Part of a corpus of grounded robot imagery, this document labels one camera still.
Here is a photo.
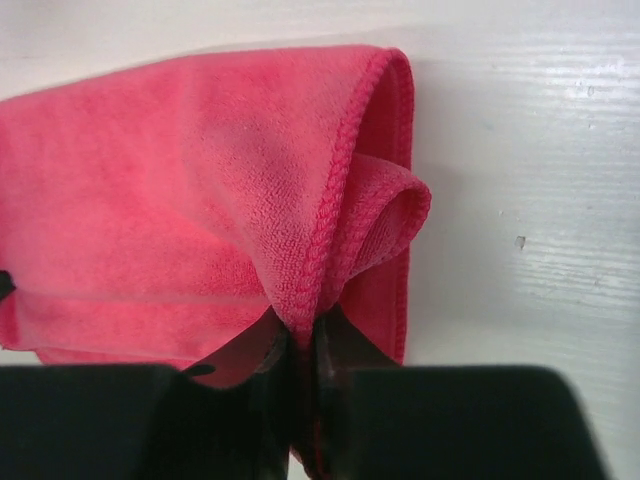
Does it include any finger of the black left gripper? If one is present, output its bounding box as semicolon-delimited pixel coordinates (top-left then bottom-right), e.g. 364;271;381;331
0;270;16;301

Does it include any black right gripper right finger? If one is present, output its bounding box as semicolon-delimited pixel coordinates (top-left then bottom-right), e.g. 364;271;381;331
313;307;607;479

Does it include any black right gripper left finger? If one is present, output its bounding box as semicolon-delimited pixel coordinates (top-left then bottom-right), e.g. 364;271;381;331
1;311;291;479

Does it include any pink microfiber towel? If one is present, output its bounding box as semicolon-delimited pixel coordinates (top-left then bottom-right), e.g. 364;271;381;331
0;43;433;480

